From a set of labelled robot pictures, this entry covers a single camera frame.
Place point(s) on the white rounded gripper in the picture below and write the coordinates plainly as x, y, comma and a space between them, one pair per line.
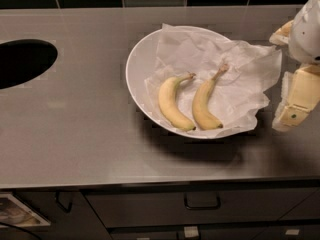
306, 34

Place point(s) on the small white label right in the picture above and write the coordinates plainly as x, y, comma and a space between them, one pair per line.
292, 232

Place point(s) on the black cabinet door handle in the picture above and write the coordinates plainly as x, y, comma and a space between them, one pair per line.
65, 205

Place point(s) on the grey drawer front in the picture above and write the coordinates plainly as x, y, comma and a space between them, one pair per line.
225, 206

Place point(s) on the yellow banana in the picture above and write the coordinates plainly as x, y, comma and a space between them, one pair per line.
168, 106
200, 111

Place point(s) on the picture card at left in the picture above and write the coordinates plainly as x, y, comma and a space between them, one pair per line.
17, 213

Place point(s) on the white label on drawer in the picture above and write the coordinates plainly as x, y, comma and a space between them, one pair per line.
191, 232

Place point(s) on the black oval sink opening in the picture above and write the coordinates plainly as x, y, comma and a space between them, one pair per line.
23, 60

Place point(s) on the grey cabinet door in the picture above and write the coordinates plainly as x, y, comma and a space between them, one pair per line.
80, 224

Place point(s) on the white bowl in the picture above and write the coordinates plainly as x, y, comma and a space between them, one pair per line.
145, 73

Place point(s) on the black drawer handle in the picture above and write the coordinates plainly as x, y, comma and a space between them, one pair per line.
197, 201

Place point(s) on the white paper sheet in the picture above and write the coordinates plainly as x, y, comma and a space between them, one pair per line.
255, 68

